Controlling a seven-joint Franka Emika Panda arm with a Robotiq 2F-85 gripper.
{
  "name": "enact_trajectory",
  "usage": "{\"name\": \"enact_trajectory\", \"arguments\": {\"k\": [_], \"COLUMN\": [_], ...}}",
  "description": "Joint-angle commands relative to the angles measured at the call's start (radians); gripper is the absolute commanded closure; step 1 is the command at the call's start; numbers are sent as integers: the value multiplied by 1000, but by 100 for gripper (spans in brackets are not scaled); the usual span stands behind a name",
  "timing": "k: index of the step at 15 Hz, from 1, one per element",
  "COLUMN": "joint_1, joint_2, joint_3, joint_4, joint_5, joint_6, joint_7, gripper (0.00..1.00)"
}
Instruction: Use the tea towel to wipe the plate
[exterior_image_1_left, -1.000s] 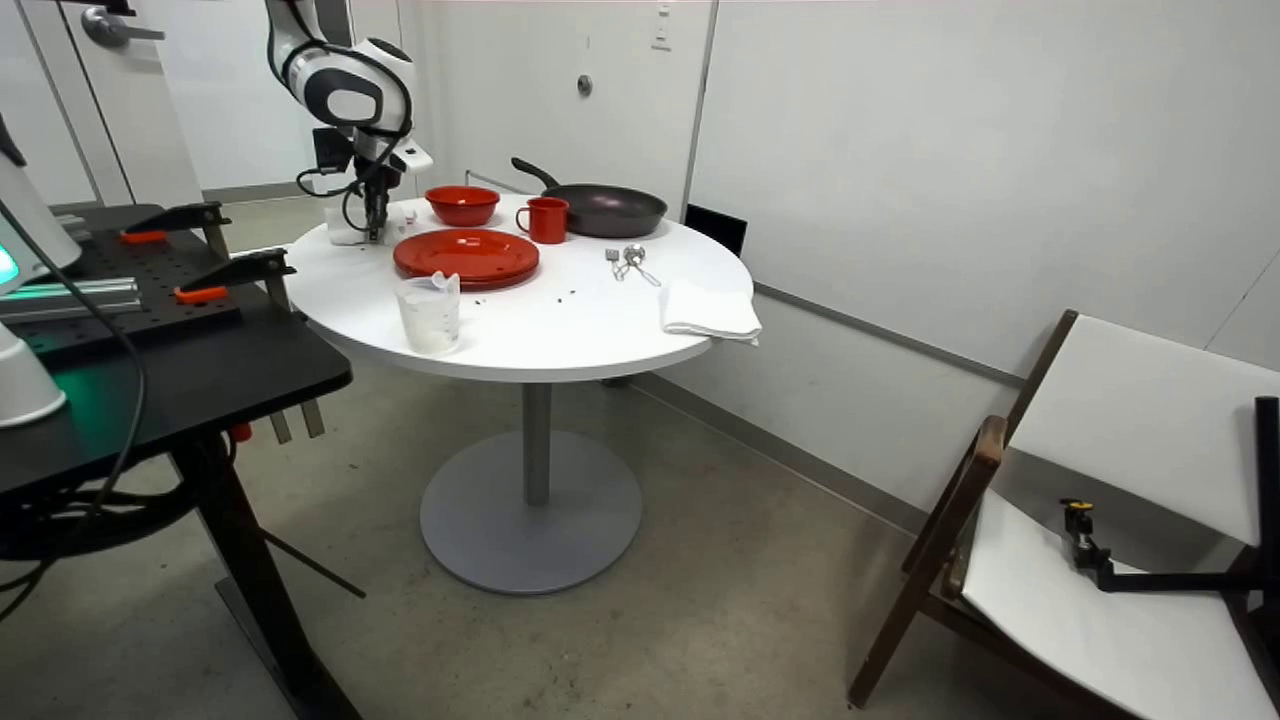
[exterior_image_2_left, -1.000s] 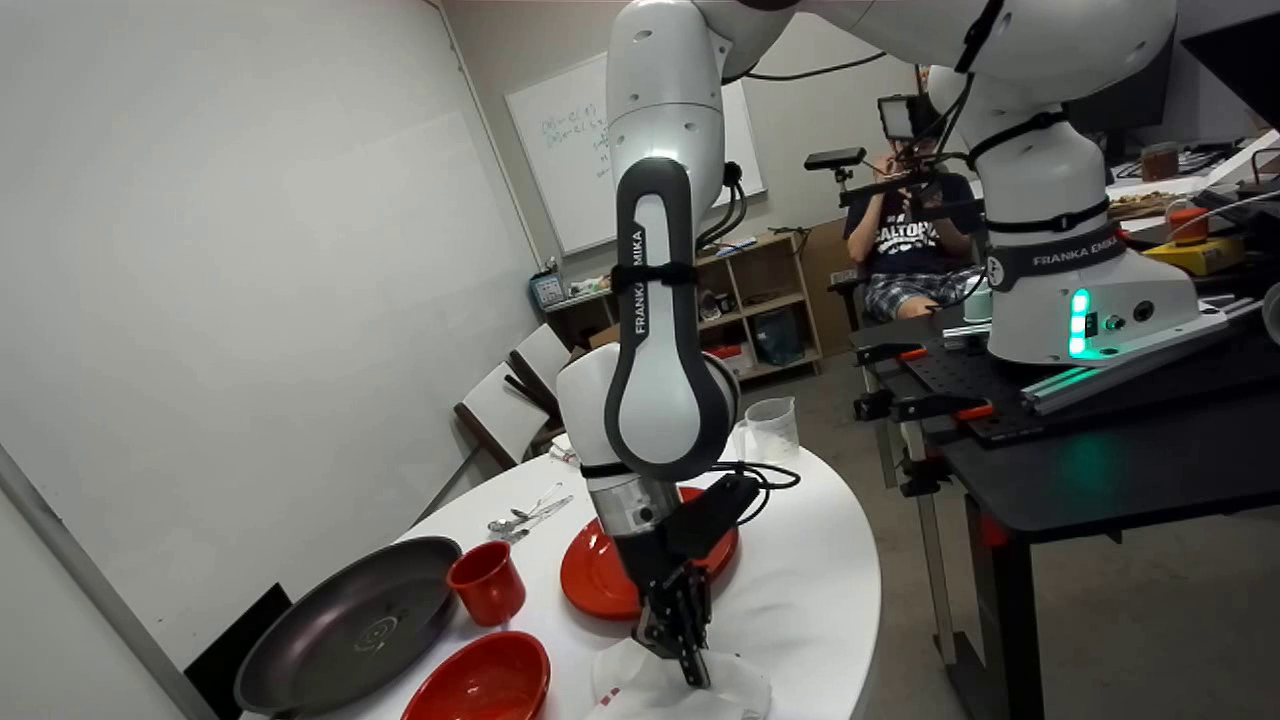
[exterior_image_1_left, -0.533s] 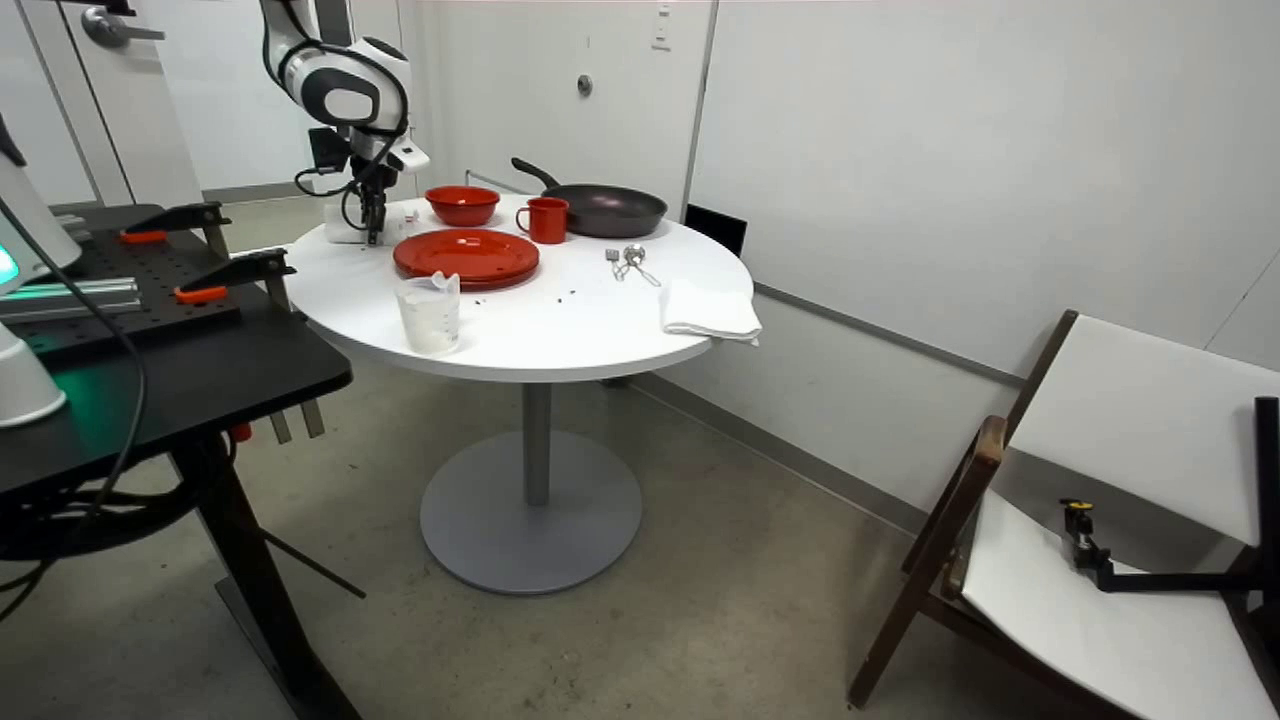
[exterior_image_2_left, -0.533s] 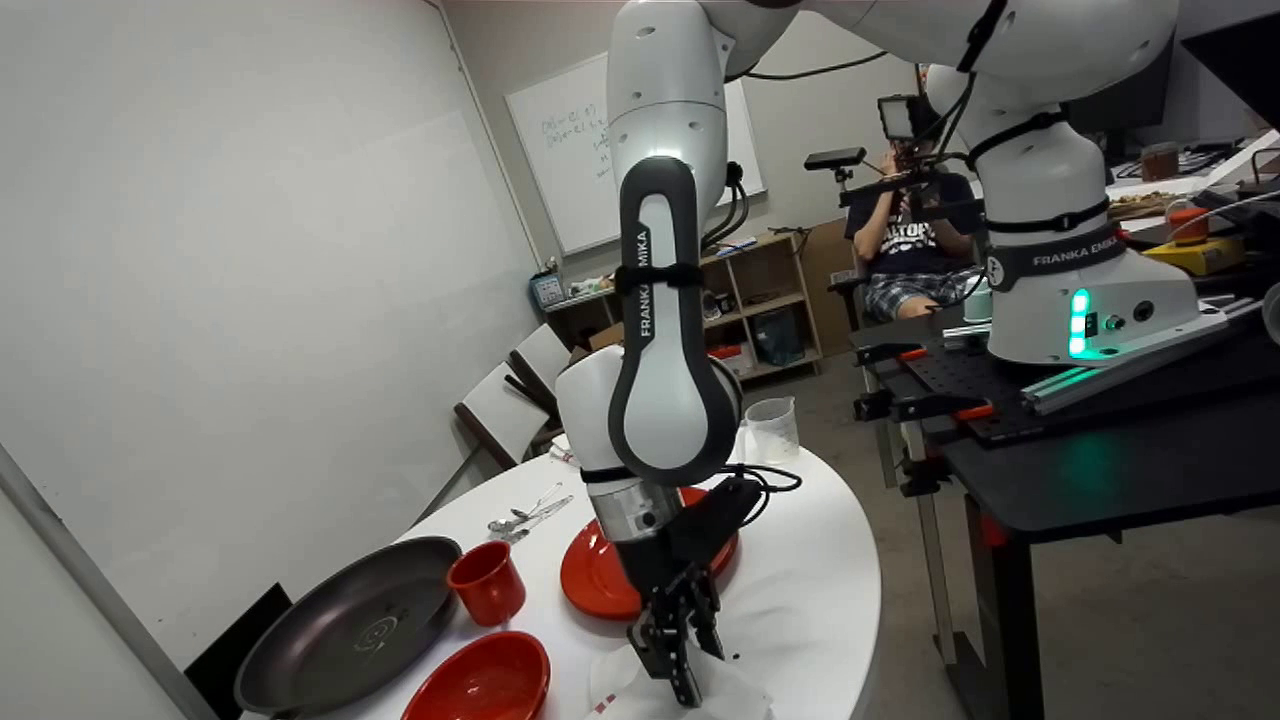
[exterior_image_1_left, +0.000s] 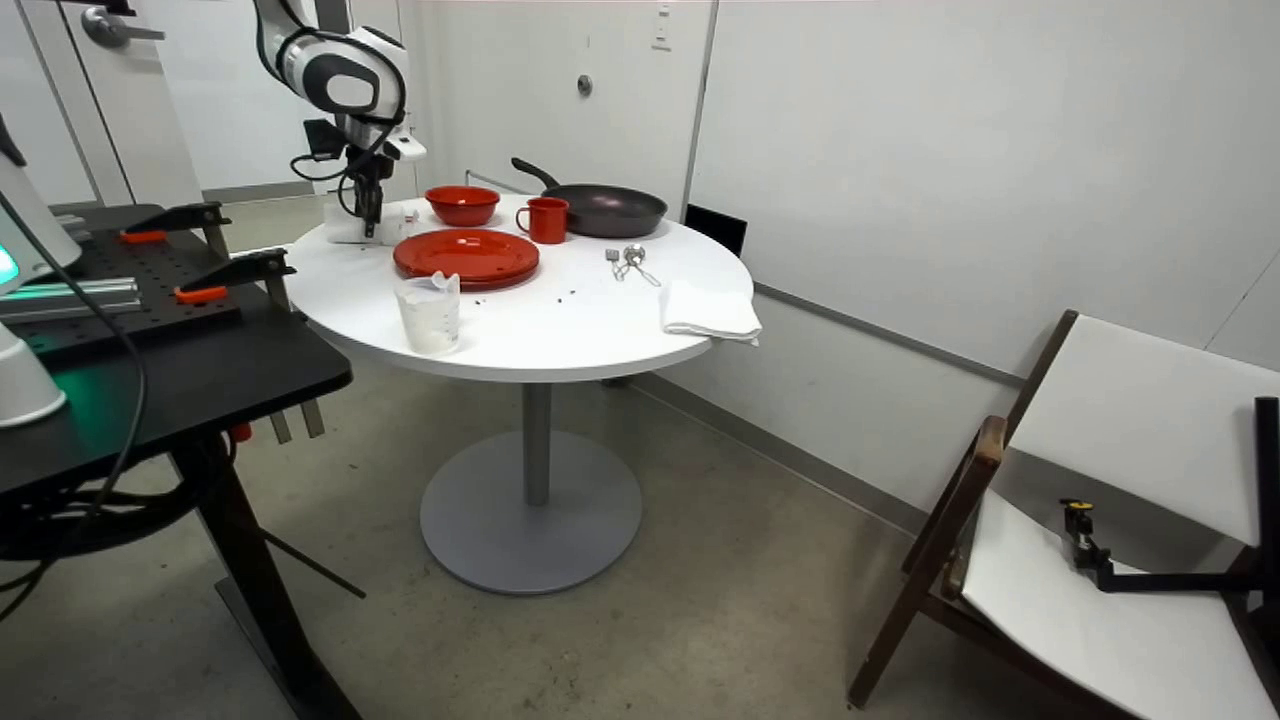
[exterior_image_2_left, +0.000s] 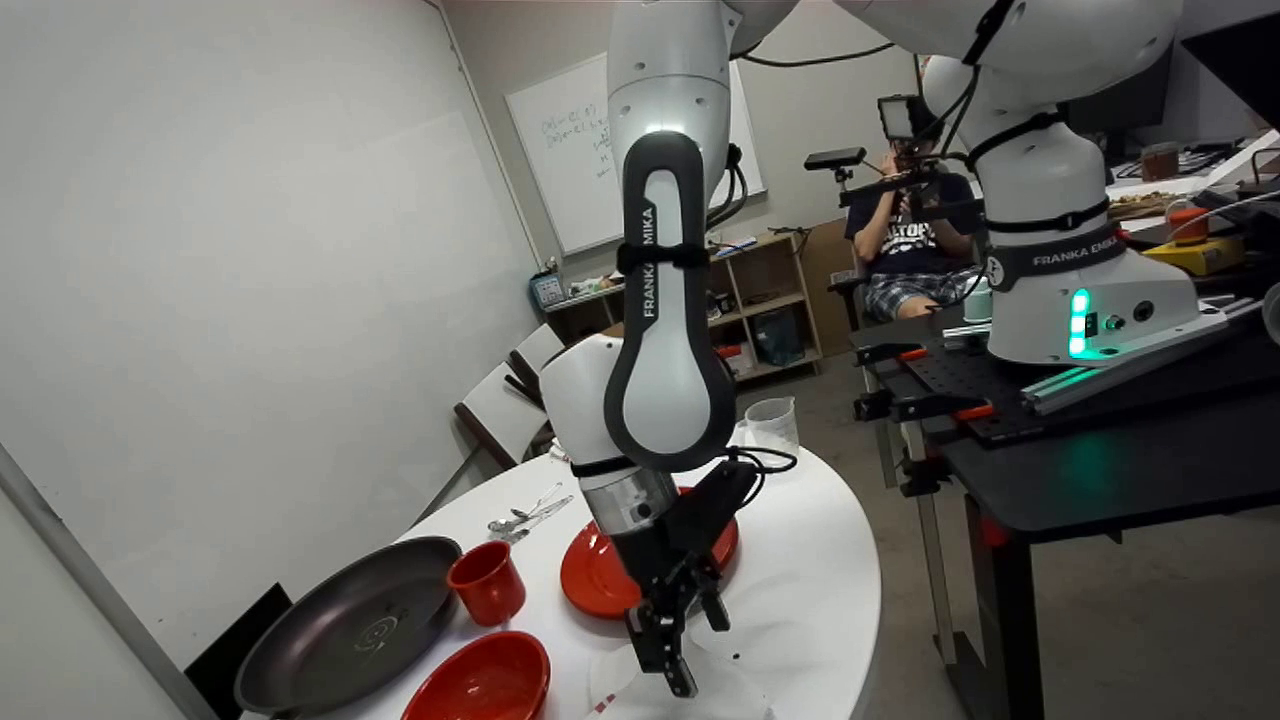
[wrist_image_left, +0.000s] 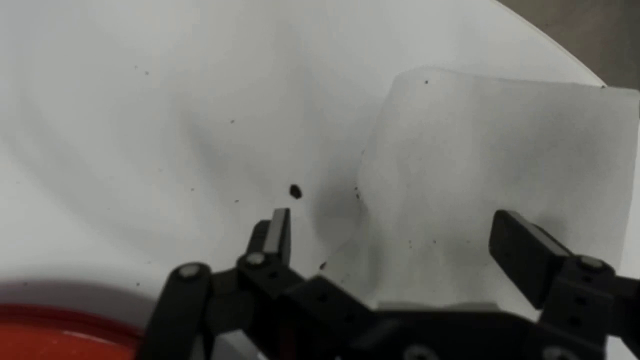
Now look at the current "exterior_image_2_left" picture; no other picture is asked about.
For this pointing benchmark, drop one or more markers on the black desk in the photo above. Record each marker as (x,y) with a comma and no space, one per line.
(1132,467)

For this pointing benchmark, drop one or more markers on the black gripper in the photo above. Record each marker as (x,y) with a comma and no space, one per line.
(678,566)

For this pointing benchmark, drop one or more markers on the red mug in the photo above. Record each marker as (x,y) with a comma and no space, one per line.
(485,587)

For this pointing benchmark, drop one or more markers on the round white pedestal table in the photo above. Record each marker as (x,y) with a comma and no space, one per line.
(813,587)

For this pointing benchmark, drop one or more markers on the black frying pan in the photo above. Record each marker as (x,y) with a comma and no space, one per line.
(353,632)

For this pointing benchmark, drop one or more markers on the wall whiteboard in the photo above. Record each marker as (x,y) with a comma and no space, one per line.
(573,144)

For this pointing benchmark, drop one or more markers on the seated person dark shirt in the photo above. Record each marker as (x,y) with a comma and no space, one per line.
(912,247)

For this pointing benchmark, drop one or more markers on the aluminium extrusion rail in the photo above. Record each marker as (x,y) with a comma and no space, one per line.
(1147,355)

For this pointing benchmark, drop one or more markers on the black orange bar clamp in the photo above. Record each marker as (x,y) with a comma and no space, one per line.
(941,410)
(926,358)

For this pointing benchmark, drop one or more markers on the red bowl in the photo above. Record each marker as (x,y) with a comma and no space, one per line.
(480,682)

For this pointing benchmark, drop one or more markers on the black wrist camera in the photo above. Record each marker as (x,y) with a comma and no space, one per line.
(720,491)

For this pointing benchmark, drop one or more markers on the wooden shelf unit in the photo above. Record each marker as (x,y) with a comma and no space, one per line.
(761,285)

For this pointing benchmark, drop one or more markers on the red plate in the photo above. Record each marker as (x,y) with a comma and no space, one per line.
(594,580)

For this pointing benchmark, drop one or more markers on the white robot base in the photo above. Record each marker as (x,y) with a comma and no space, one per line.
(1041,315)

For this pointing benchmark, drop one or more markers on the metal spoon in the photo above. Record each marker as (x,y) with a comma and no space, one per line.
(544,504)

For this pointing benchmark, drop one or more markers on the clear plastic measuring cup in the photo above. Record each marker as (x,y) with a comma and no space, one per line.
(769,424)

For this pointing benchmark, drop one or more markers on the metal fork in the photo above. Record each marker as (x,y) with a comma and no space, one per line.
(513,525)

